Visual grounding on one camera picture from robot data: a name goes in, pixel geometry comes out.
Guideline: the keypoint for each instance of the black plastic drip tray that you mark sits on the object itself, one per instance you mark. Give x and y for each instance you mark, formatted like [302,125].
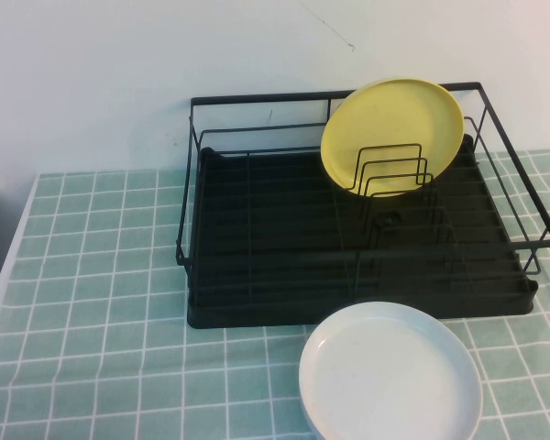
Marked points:
[279,220]

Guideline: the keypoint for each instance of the yellow round plate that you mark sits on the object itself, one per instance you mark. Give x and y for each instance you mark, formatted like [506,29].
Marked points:
[385,119]

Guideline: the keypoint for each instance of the grey-blue round plate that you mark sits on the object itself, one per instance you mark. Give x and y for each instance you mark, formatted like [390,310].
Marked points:
[311,419]

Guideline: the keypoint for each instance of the green checked tablecloth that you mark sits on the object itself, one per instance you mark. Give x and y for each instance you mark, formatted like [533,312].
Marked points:
[96,275]

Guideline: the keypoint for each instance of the white round plate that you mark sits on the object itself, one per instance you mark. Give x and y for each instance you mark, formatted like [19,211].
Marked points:
[385,376]

